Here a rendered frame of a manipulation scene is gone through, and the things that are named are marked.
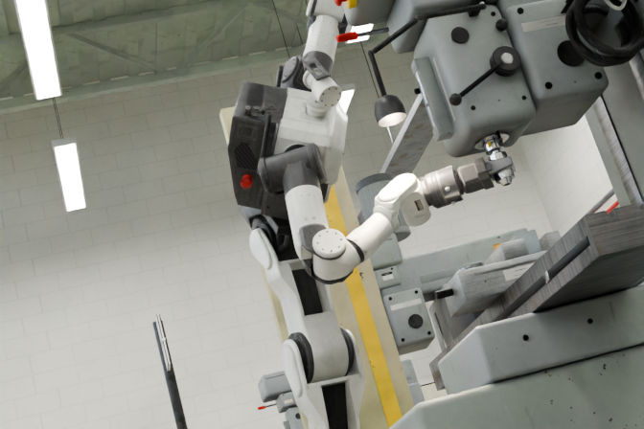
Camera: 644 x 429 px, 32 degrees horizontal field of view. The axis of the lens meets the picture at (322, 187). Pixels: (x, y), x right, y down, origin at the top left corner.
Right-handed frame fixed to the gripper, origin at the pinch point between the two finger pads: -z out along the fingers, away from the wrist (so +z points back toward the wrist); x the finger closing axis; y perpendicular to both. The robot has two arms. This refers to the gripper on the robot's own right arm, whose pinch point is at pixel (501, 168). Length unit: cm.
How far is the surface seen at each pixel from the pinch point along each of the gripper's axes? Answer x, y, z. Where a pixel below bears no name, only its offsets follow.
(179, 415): 347, -26, 231
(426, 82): -6.8, -24.4, 10.1
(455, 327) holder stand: 54, 24, 28
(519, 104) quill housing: -6.8, -11.1, -9.0
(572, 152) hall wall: 891, -259, -43
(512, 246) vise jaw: -7.3, 20.7, 3.1
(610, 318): -13.4, 43.6, -12.2
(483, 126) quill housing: -9.8, -7.9, 0.5
